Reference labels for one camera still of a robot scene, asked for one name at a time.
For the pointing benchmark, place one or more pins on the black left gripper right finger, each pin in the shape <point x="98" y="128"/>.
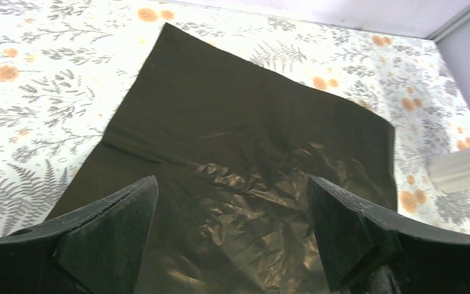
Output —
<point x="366" y="248"/>

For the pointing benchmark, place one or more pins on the white ribbed ceramic vase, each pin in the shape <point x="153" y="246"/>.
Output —
<point x="450" y="172"/>

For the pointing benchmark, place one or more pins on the black wrapping paper sheet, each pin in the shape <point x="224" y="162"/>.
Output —
<point x="232" y="146"/>

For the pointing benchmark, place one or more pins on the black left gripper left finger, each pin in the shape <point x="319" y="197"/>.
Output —
<point x="97" y="248"/>

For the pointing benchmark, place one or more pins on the aluminium frame rail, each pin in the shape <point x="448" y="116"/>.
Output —
<point x="451" y="25"/>

